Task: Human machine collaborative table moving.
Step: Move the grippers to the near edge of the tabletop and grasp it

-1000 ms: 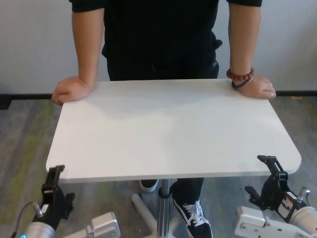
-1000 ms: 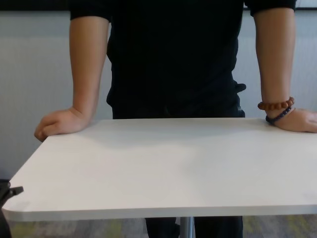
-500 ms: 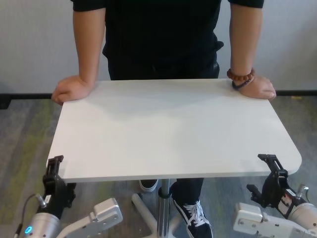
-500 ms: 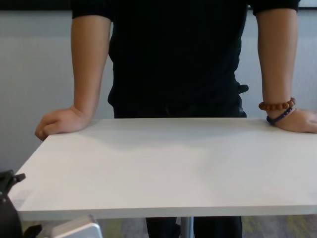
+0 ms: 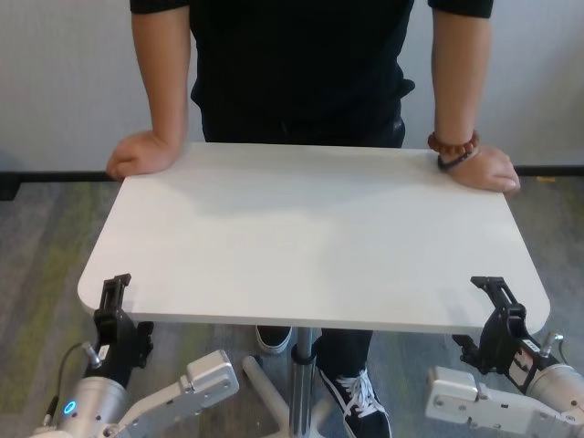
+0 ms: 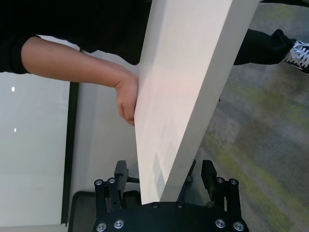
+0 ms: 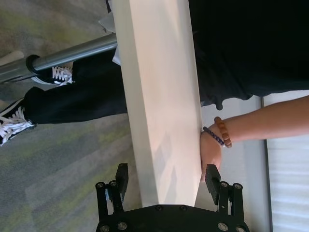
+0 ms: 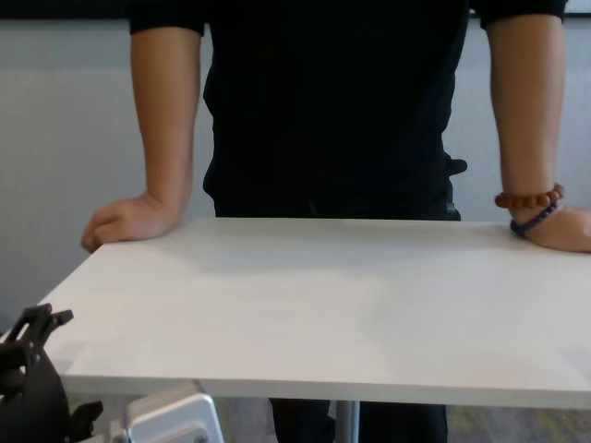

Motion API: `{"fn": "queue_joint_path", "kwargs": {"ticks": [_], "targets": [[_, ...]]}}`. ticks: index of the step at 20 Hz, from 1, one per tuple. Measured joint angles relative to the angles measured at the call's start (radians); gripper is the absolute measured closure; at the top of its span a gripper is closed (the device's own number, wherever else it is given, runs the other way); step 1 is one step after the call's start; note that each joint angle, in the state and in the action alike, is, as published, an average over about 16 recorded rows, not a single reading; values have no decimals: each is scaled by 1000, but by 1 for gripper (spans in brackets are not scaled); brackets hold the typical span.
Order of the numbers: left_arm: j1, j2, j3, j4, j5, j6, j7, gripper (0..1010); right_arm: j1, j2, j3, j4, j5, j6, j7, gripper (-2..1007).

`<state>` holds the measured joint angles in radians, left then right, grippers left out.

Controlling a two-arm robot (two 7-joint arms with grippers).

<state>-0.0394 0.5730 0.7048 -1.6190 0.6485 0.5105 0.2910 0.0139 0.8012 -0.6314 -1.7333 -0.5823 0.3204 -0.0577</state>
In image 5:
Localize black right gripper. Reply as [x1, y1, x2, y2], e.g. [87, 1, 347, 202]
[452, 275, 530, 378]

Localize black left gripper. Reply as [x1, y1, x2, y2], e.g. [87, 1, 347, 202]
[93, 273, 155, 382]

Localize white rolling pedestal table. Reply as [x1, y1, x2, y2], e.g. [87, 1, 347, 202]
[77, 141, 551, 438]

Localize person's left forearm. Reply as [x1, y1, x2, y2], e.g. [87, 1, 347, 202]
[428, 6, 495, 138]

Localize person's right forearm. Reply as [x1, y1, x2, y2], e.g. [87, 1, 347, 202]
[130, 6, 193, 150]

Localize person's left hand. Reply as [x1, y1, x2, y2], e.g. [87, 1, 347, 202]
[449, 145, 521, 195]

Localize person's right hand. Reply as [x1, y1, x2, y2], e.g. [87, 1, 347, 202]
[105, 130, 186, 180]

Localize black sneaker white laces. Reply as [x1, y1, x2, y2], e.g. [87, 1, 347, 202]
[317, 363, 393, 438]
[255, 324, 293, 356]

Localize person in black clothing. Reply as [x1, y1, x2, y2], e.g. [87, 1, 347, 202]
[130, 0, 495, 380]

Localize left arm grey cable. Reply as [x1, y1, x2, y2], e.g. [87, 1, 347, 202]
[57, 342, 100, 391]

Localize right arm dark cable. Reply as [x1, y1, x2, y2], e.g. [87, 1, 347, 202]
[552, 335, 577, 369]

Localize dark blue bead bracelet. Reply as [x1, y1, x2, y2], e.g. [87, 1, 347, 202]
[436, 150, 474, 173]

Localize brown wooden bead bracelet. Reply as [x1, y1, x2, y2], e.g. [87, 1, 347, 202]
[427, 130, 481, 159]

